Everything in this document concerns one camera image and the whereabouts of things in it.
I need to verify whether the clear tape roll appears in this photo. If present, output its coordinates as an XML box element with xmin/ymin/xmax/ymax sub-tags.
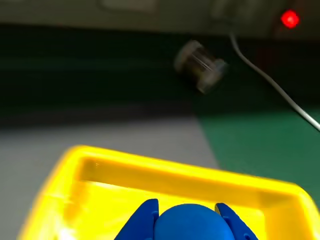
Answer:
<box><xmin>174</xmin><ymin>39</ymin><xmax>230</xmax><ymax>95</ymax></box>

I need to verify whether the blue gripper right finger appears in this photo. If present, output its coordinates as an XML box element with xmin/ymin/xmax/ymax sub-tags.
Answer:
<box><xmin>214</xmin><ymin>202</ymin><xmax>260</xmax><ymax>240</ymax></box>

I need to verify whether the white cable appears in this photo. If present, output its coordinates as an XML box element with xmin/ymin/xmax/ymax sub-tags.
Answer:
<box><xmin>229</xmin><ymin>31</ymin><xmax>320</xmax><ymax>133</ymax></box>

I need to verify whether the blue ball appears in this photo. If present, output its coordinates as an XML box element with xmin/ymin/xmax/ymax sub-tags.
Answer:
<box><xmin>153</xmin><ymin>203</ymin><xmax>236</xmax><ymax>240</ymax></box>

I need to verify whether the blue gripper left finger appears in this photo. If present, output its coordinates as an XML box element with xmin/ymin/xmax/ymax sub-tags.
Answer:
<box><xmin>113</xmin><ymin>198</ymin><xmax>160</xmax><ymax>240</ymax></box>

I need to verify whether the yellow plastic bin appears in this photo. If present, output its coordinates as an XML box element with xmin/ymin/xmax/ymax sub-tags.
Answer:
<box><xmin>17</xmin><ymin>144</ymin><xmax>320</xmax><ymax>240</ymax></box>

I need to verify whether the red lit switch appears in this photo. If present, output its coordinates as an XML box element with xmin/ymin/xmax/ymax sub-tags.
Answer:
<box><xmin>279</xmin><ymin>9</ymin><xmax>301</xmax><ymax>30</ymax></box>

